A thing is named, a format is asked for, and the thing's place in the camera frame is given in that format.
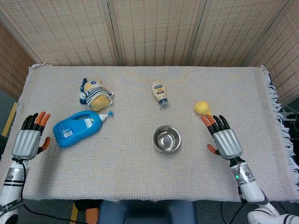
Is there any beige woven tablecloth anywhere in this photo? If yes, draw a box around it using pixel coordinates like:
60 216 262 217
0 62 299 204

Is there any yellow lemon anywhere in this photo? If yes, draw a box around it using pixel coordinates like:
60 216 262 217
194 100 212 117

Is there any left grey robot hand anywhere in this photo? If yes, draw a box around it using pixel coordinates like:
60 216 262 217
11 111 51 161

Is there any yellow striped plush toy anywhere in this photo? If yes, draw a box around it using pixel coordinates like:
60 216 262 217
78 77 115 112

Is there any thin black floor cable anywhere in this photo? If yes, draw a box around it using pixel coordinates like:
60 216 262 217
220 201 229 224

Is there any mayonnaise squeeze bottle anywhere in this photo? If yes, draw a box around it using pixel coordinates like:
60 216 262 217
151 80 169 109

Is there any blue padded seat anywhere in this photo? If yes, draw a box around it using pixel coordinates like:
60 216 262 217
97 200 197 224

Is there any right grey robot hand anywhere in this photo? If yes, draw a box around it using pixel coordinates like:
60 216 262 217
200 114 243 161

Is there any woven folding screen panel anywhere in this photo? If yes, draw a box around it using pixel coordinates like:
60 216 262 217
247 0 299 105
112 0 206 67
0 0 117 66
193 0 292 68
0 21 36 100

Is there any blue detergent pump bottle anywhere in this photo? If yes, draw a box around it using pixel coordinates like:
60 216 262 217
52 110 114 148

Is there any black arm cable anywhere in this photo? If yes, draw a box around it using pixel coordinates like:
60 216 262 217
14 158 81 224

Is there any orange block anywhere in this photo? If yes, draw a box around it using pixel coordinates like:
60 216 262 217
85 208 99 224

